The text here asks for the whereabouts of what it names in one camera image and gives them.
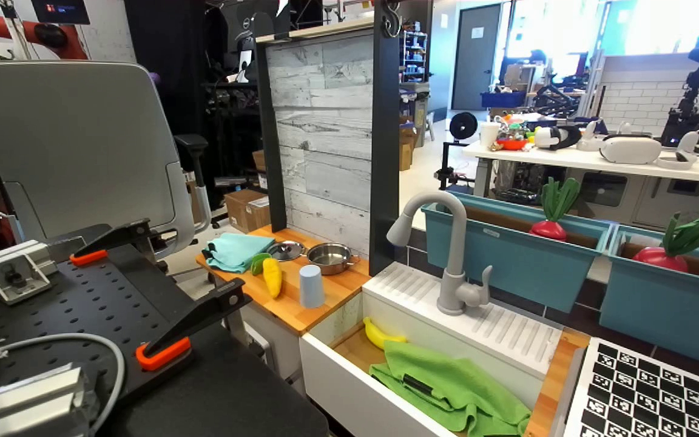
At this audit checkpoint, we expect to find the light blue plastic cup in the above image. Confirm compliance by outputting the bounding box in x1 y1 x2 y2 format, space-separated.
298 263 324 308

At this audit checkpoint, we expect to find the light blue cloth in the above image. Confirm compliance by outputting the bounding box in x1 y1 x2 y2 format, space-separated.
200 232 271 272

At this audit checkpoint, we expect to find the green cloth in sink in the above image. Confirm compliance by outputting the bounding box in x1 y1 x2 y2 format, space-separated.
368 341 531 437

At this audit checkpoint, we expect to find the small steel pot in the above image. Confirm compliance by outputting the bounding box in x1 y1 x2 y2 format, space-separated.
308 242 355 277

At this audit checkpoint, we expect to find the steel pot lid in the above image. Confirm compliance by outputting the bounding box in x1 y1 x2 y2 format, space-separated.
270 239 306 259

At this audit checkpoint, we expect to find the cardboard box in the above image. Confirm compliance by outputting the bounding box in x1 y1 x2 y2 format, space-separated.
222 189 270 231

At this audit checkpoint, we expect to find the grey wood backsplash panel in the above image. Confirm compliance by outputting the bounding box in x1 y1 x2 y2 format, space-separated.
257 17 384 273

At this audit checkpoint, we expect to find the yellow banana toy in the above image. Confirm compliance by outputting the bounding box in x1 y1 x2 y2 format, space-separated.
363 317 406 350

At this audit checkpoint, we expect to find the grey toy faucet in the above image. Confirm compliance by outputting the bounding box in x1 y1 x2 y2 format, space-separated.
385 192 493 314

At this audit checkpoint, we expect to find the black 3d printer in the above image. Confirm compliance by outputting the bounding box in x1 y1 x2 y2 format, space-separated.
435 110 477 189

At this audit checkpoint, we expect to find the left teal planter box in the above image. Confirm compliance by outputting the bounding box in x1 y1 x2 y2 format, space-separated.
421 189 615 314

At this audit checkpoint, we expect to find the teal planter box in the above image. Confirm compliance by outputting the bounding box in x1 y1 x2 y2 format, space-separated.
600 225 699 359
421 189 615 314

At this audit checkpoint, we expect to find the white toy sink unit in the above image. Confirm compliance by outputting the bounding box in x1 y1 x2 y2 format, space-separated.
298 262 560 437

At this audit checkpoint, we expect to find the left plush radish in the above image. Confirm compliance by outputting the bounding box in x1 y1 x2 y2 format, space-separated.
528 177 579 239

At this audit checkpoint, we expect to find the plush radish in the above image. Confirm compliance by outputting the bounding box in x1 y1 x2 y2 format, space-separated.
632 215 699 272
528 177 579 239

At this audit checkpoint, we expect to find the black orange clamp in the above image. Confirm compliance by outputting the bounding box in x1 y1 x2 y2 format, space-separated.
132 278 249 373
67 220 152 267

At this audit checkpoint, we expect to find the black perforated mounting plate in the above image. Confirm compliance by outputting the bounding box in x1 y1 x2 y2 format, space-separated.
0 250 200 414

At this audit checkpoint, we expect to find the grey office chair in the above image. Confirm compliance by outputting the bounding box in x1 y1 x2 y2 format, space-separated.
0 61 193 246

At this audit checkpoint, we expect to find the checkerboard calibration board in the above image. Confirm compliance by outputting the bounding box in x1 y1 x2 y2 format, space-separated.
562 336 699 437

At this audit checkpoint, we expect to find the right plush radish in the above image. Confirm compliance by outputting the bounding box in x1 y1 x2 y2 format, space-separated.
632 215 699 272

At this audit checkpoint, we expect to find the right teal planter box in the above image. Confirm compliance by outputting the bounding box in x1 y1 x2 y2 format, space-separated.
600 225 699 359

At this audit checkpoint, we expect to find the white background table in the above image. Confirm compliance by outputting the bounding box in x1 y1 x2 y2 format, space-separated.
466 142 699 225

